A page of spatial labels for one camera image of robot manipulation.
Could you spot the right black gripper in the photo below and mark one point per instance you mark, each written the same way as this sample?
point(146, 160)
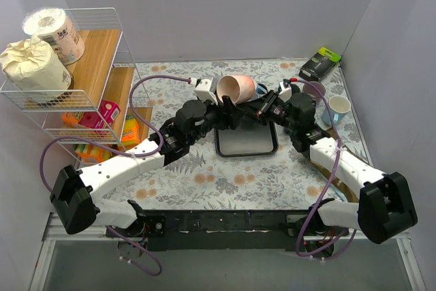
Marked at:
point(266, 103)

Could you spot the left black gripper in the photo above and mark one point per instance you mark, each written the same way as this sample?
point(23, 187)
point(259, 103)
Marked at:
point(224, 114)

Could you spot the blue mug white base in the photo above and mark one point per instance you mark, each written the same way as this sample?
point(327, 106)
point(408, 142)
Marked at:
point(260, 89)

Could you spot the pink mug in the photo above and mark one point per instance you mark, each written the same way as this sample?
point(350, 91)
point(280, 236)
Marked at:
point(239, 88)

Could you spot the purple mug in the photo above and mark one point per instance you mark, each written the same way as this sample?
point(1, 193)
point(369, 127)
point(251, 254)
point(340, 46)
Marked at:
point(315, 90)

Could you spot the light blue faceted mug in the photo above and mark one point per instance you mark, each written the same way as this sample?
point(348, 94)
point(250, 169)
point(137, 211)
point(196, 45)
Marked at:
point(339, 106)

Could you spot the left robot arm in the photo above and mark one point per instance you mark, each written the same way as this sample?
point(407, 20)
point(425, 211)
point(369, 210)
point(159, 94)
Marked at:
point(77, 195)

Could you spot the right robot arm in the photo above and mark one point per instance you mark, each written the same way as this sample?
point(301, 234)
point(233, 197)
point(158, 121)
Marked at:
point(384, 208)

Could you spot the black rectangular tray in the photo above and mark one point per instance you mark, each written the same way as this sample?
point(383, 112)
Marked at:
point(250, 138)

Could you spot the floral table mat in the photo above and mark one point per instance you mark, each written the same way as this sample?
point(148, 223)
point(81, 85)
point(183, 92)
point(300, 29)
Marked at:
point(202, 179)

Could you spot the black green box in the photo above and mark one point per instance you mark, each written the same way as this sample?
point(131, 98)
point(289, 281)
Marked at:
point(321, 63)

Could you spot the yellow orange snack bag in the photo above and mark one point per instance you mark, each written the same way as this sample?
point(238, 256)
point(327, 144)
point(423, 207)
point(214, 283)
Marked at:
point(130, 135)

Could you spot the brown coffee bag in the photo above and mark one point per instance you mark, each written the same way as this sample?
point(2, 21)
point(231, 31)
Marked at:
point(340, 185)

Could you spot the pink snack box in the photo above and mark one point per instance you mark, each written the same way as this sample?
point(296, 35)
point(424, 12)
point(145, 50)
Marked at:
point(101, 119)

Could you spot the colourful sponge pack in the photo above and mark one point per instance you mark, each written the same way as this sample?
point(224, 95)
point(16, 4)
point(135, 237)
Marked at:
point(91, 154)

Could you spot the orange snack packet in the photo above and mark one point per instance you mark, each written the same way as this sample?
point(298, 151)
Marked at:
point(72, 119)

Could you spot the white toilet paper roll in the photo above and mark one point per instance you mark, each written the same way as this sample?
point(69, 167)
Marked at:
point(54, 26)

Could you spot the cream wrapped paper roll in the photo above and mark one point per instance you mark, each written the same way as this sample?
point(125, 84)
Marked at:
point(36, 69)

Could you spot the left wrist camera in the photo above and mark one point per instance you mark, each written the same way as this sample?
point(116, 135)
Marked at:
point(205, 88)

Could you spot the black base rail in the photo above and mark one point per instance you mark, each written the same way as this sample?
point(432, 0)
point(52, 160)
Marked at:
point(201, 229)

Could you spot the white wire shelf rack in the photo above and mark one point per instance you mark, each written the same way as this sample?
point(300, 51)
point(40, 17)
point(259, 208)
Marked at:
point(105, 71)

